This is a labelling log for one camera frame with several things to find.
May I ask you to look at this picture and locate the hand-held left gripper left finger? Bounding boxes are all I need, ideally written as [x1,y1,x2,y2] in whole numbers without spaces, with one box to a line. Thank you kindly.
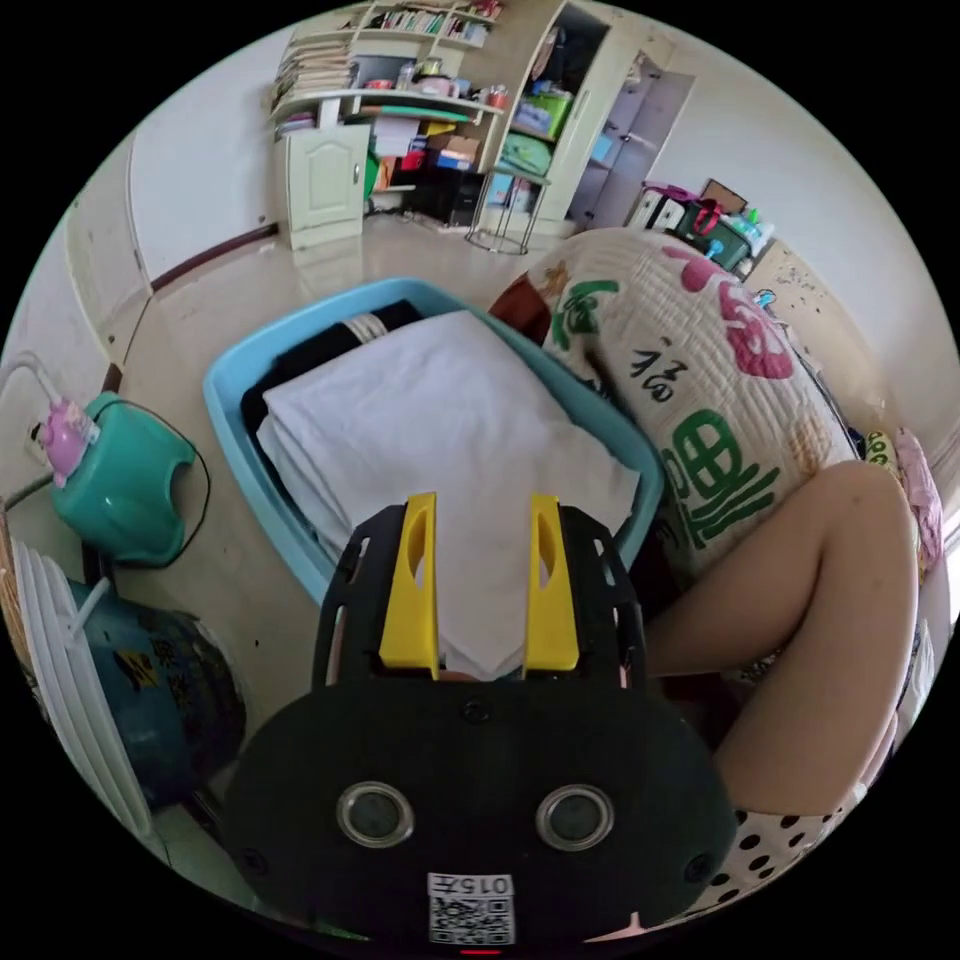
[378,491,442,681]

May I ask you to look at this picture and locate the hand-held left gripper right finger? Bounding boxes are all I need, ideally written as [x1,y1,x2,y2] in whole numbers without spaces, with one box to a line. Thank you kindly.
[521,491,580,681]

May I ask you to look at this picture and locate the white short sleeve shirt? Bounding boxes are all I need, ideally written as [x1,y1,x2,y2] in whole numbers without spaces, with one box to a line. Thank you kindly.
[256,309,643,682]

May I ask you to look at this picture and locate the person's body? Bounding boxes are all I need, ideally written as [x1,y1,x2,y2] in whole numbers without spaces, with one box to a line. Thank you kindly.
[592,458,948,948]

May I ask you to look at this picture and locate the pile of clothes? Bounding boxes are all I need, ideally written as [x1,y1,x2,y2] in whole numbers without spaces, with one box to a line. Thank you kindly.
[239,299,423,451]

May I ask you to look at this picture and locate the dark teal plastic barrel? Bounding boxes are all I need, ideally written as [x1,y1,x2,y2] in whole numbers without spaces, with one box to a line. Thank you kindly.
[67,581,249,811]

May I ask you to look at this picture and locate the light blue plastic basket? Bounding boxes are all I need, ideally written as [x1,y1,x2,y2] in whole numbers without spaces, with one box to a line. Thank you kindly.
[202,277,667,609]

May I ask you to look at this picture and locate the teal plastic stool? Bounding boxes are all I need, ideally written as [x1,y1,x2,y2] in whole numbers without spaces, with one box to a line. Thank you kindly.
[50,391,200,568]

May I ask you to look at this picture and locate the white ribbed appliance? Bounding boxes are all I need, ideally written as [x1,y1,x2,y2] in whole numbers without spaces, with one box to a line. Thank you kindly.
[11,536,155,838]

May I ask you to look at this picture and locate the pink plastic gadget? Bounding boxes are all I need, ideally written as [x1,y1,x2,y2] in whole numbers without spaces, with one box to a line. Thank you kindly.
[33,399,101,489]

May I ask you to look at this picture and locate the pink cloth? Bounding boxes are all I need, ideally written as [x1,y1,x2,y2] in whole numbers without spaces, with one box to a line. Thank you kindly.
[896,427,945,573]

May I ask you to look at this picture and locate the green plastic crate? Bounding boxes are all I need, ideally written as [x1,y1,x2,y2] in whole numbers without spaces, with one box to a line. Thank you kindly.
[701,213,775,279]

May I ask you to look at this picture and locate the white drawer cabinet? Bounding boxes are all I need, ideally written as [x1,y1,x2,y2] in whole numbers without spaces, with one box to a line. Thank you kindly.
[629,183,695,238]

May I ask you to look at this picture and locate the cream desk with shelves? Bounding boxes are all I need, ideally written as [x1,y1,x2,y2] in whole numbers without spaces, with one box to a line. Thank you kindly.
[269,0,519,253]

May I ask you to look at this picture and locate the cream open wardrobe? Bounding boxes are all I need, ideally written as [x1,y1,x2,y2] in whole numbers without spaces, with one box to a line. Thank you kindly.
[479,0,699,241]

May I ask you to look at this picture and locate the black cable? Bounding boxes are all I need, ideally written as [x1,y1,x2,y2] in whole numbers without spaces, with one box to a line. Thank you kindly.
[176,442,214,549]

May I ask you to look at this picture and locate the metal frame stool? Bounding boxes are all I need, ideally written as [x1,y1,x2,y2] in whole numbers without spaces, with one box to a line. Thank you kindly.
[464,164,553,258]

